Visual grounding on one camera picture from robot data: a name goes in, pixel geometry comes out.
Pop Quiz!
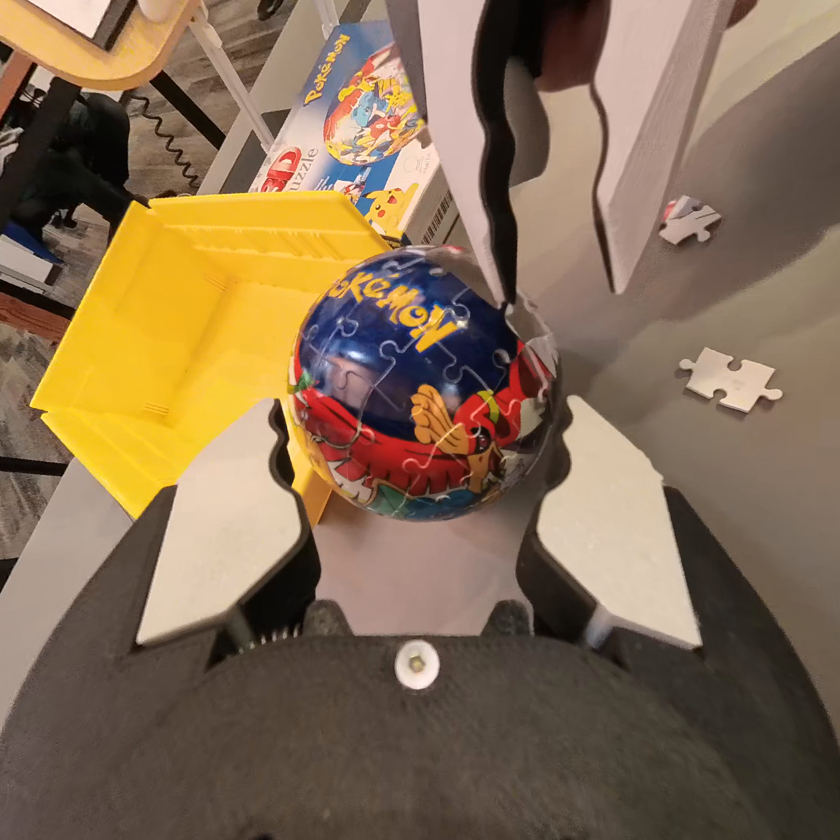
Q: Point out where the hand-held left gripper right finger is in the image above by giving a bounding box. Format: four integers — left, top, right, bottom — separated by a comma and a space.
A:
516, 395, 703, 651

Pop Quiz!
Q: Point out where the red and white puzzle piece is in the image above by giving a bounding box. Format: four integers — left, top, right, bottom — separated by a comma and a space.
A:
658, 194, 723, 246

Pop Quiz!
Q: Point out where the person's right hand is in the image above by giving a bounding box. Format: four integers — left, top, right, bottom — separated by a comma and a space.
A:
539, 0, 618, 91

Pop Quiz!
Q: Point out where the black office chair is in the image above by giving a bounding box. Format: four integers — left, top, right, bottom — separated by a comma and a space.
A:
12, 92, 133, 229

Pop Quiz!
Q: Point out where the printed puzzle box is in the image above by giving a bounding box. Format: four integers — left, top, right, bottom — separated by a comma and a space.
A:
248, 20, 471, 249

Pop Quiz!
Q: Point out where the yellow plastic bin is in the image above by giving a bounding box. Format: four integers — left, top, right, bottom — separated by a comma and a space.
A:
29, 190, 396, 527

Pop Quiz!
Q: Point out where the white-backed puzzle piece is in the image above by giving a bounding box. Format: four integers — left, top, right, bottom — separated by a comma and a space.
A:
678, 346, 784, 414

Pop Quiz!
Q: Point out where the white pole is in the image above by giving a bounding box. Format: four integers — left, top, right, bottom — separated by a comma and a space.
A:
189, 0, 275, 151

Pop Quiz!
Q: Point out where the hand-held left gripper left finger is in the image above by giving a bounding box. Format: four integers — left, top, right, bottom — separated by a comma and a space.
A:
136, 398, 320, 647

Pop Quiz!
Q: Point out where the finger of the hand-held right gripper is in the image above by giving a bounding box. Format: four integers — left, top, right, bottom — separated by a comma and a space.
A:
419, 0, 521, 311
591, 0, 732, 294

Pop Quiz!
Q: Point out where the colourful puzzle ball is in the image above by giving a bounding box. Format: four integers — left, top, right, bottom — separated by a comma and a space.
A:
285, 244, 563, 524

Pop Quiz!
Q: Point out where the light wooden rounded tabletop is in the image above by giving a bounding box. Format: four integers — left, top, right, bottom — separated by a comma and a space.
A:
0, 0, 206, 93

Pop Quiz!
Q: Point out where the black metal leg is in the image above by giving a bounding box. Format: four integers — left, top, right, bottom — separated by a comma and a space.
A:
156, 67, 228, 151

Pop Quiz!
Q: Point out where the black coiled cable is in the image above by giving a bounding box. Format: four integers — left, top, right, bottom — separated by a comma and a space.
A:
140, 91, 202, 193

